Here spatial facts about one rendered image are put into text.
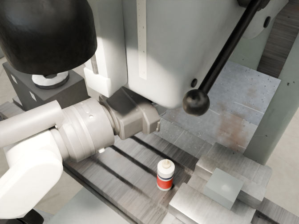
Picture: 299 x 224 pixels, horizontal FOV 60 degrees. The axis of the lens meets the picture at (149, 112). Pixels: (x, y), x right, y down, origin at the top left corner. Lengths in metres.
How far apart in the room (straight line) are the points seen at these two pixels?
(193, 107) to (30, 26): 0.17
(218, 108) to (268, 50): 0.22
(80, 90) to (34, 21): 0.53
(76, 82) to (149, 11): 0.44
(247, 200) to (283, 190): 1.36
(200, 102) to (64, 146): 0.22
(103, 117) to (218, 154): 0.36
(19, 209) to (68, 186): 1.44
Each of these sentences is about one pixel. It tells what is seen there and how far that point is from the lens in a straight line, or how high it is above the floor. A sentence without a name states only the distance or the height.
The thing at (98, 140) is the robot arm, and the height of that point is 1.25.
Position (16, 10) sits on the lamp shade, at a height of 1.49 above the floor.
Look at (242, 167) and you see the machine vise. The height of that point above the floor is 1.03.
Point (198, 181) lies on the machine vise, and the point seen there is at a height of 1.03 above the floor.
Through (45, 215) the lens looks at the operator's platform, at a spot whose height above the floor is 0.40.
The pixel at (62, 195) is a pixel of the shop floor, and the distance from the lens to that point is 1.83.
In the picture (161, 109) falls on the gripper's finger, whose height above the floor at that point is 1.24.
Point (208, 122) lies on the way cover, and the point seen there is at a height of 0.95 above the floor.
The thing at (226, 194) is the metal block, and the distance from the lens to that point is 0.54.
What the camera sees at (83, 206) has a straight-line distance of 0.77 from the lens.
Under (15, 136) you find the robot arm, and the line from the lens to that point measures 0.39.
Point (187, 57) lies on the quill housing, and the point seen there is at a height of 1.40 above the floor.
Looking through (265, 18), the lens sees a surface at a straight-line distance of 0.46.
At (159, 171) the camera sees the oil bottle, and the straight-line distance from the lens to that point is 0.61.
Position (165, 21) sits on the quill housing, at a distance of 0.27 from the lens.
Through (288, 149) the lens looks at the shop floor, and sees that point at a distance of 2.19.
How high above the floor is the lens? 1.57
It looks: 46 degrees down
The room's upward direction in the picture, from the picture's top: straight up
